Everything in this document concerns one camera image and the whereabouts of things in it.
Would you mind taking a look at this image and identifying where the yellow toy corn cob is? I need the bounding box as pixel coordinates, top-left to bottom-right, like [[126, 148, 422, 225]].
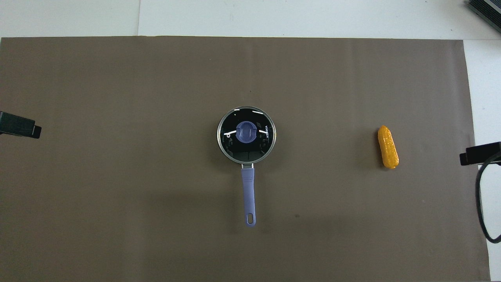
[[377, 125, 400, 169]]

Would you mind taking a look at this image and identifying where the glass lid with blue knob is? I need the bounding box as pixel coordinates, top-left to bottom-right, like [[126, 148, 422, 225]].
[[216, 106, 277, 164]]

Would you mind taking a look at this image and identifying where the grey ribbed device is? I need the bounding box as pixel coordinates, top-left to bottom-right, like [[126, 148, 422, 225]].
[[465, 0, 501, 28]]

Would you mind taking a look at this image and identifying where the brown table mat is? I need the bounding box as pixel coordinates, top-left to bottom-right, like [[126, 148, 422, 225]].
[[0, 36, 491, 282]]

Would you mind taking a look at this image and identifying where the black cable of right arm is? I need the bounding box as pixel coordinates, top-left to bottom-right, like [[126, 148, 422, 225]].
[[475, 154, 501, 244]]

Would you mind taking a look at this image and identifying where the dark pot with lilac handle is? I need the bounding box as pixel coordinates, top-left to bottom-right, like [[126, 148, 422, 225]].
[[216, 106, 277, 228]]

